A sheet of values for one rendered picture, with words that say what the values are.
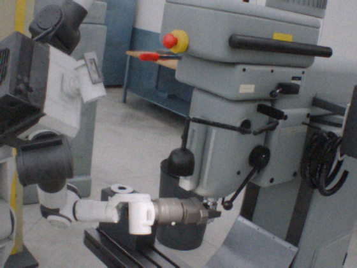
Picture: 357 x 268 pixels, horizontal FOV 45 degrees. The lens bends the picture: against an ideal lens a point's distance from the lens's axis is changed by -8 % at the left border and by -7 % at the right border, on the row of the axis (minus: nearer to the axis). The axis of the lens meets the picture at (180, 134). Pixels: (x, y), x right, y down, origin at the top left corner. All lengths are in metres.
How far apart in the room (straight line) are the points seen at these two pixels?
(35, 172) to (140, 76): 7.62
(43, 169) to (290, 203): 0.94
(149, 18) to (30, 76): 7.46
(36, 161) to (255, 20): 0.66
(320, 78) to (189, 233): 2.27
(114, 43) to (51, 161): 7.52
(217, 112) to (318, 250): 0.78
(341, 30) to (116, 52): 4.45
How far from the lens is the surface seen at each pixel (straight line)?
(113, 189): 1.85
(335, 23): 6.01
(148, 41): 8.57
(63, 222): 1.43
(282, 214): 1.76
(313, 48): 1.36
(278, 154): 1.43
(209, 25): 1.12
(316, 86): 1.52
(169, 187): 3.41
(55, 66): 1.30
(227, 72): 1.20
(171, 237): 3.59
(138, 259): 1.78
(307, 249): 1.76
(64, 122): 1.26
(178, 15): 1.20
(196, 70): 1.28
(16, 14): 2.79
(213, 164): 1.31
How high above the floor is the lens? 1.87
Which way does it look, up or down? 17 degrees down
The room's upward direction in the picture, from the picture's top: 9 degrees clockwise
